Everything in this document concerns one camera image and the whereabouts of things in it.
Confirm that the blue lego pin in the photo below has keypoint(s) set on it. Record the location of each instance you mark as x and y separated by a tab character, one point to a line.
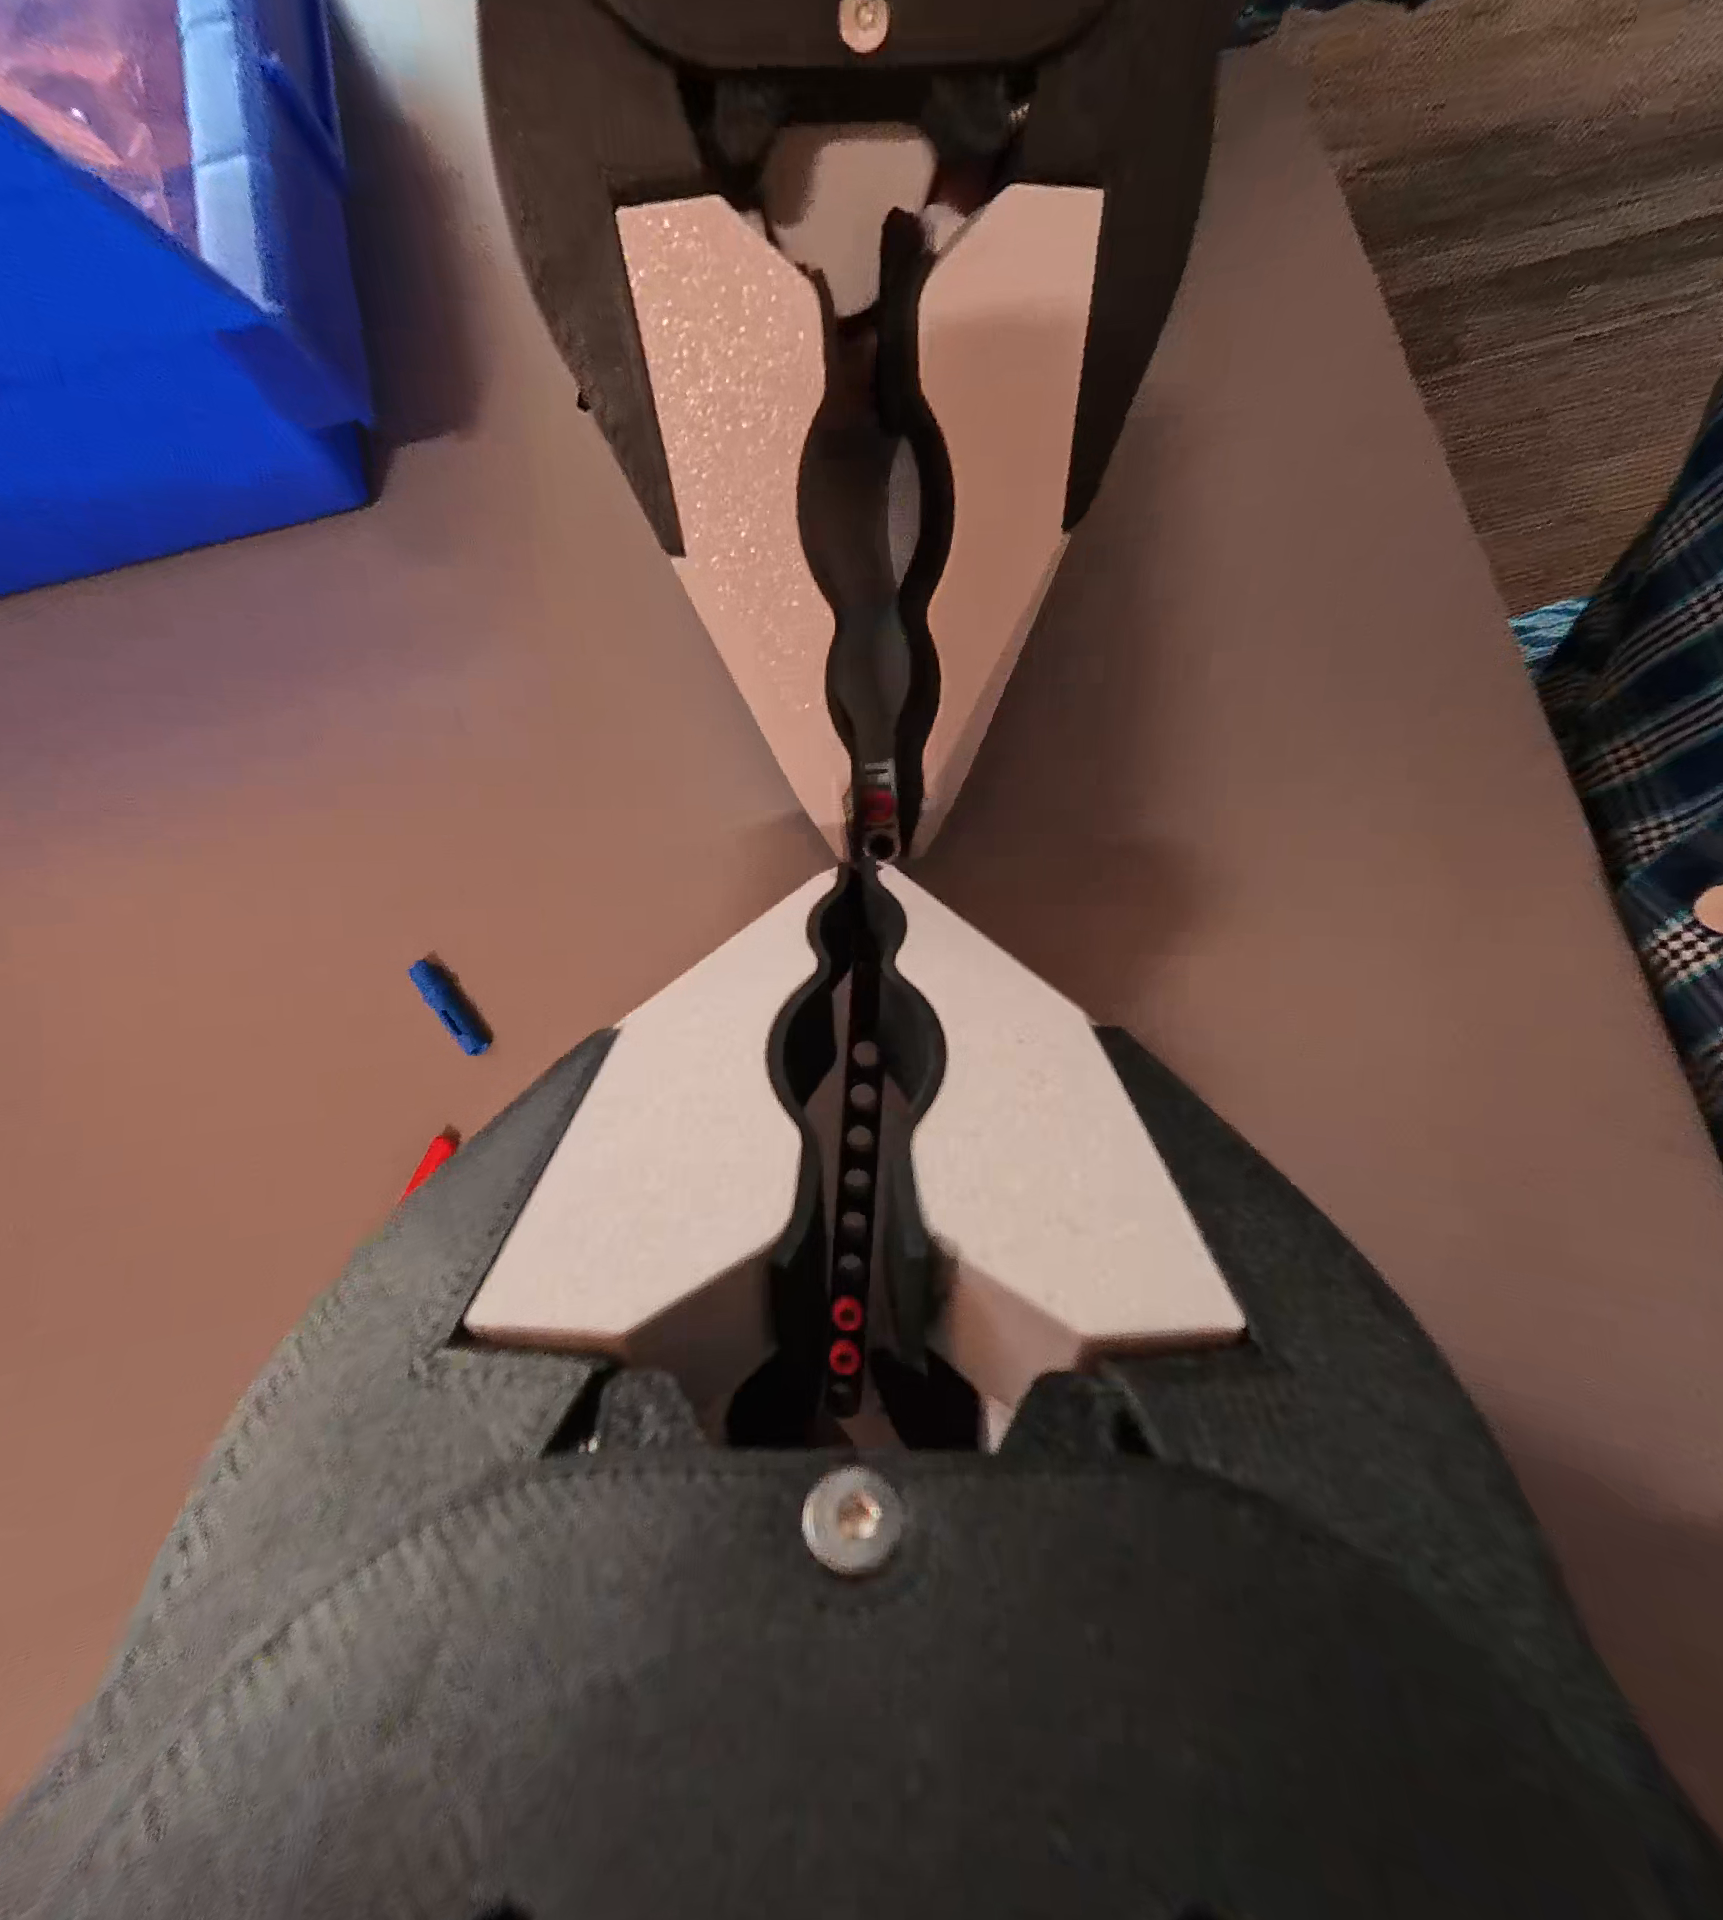
449	1008

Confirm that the clear plastic bag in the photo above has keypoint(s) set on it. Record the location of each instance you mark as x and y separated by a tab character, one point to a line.
50	77

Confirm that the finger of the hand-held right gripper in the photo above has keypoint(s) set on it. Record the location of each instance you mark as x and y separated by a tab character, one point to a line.
719	418
1020	391

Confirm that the plaid shirt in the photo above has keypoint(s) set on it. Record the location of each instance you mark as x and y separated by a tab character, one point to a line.
1701	751

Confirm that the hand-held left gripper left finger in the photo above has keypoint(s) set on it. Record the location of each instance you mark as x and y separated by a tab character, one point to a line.
636	1201

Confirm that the blue plastic bin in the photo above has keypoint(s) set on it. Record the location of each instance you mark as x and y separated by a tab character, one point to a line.
94	374

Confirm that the black lego beam assembly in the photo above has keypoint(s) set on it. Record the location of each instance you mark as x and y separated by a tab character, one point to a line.
857	1201

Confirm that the red lego axle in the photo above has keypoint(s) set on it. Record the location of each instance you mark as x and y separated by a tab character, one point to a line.
429	1161

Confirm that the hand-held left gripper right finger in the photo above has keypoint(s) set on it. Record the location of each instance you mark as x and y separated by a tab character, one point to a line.
1073	1201

